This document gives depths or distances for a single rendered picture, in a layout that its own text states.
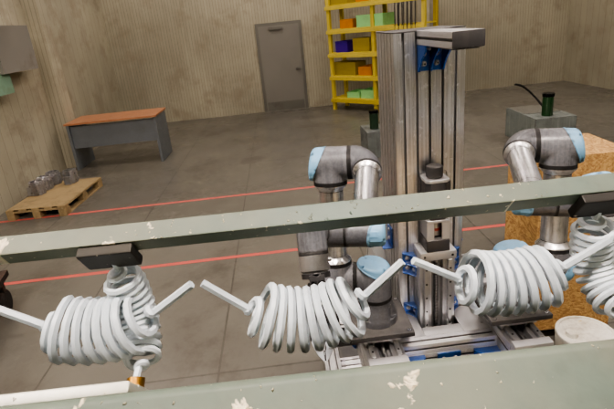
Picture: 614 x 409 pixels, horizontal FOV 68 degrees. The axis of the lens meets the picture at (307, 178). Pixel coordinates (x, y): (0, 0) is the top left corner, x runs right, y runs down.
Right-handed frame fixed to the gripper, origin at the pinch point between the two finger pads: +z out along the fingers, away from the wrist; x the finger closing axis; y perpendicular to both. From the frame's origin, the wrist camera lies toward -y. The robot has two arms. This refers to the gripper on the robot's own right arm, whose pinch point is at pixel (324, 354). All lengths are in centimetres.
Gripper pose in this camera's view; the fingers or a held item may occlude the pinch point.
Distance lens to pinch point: 119.3
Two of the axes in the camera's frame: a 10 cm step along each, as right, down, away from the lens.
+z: 1.1, 9.8, -1.5
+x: 9.9, -1.1, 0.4
